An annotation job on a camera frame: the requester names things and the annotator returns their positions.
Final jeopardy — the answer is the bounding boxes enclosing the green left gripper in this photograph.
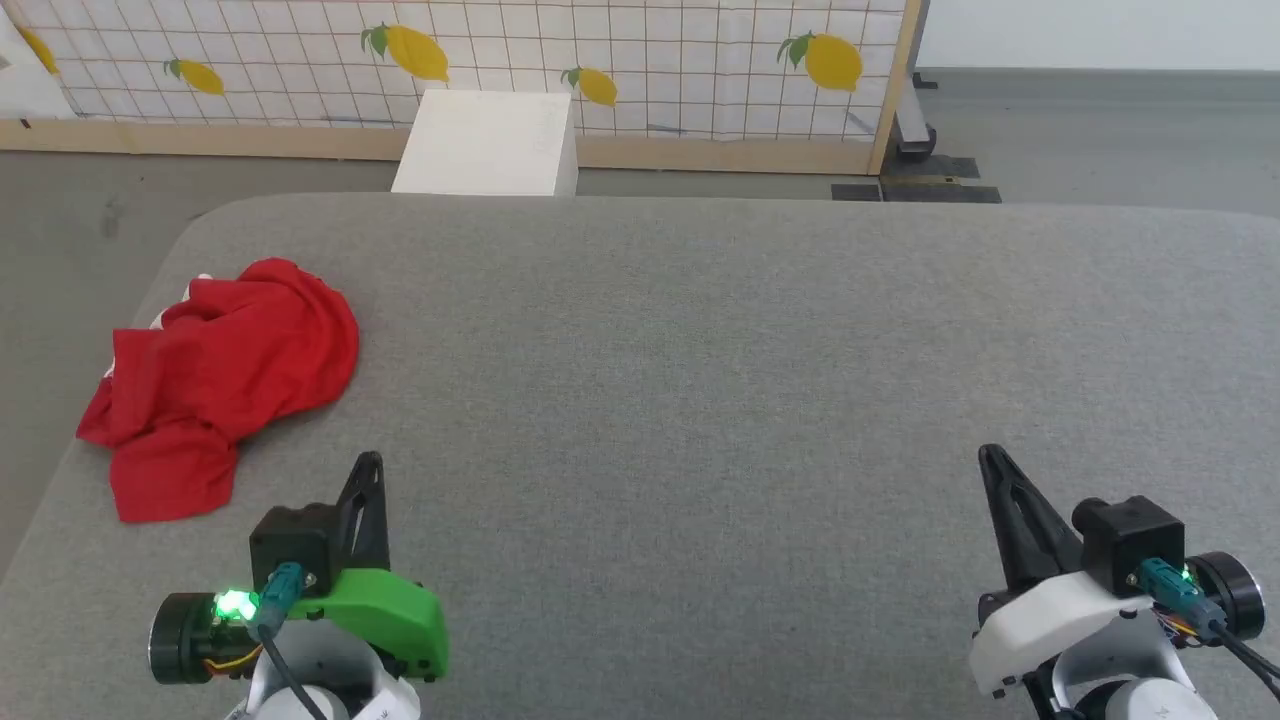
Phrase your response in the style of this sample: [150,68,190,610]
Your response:
[150,450,452,686]

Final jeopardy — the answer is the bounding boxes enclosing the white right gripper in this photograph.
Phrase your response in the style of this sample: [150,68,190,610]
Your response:
[967,444,1267,699]

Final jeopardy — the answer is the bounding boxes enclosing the red shorts with white stripe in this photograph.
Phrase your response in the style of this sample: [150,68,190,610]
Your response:
[76,258,361,524]

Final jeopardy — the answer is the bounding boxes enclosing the white paper label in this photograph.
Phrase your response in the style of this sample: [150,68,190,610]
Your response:
[350,680,423,720]

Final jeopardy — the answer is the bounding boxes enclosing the grey fabric sofa seat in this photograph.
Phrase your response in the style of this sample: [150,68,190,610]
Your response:
[0,192,1280,720]

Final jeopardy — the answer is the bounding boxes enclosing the large black floor mat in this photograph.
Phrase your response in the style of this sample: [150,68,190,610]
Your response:
[880,155,1003,205]

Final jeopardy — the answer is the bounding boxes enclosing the white rectangular box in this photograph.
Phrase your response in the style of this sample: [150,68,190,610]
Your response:
[390,90,580,198]

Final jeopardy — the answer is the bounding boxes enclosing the grey metal leg with caster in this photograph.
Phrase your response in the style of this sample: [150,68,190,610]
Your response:
[893,68,941,163]

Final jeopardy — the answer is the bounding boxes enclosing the lemon print wooden partition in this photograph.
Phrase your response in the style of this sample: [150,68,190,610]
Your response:
[0,0,961,187]

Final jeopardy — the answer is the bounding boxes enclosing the white panel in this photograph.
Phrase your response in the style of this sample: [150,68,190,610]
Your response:
[0,10,77,120]

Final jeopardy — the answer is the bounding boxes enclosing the left black cable teal plug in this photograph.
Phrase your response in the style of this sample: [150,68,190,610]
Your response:
[248,562,336,720]

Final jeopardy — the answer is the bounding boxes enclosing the black cable teal plug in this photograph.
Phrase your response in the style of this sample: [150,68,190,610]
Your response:
[1138,558,1280,701]
[248,562,336,720]

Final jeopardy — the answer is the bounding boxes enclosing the right black cable teal plug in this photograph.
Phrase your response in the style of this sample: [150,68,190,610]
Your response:
[1138,558,1280,701]

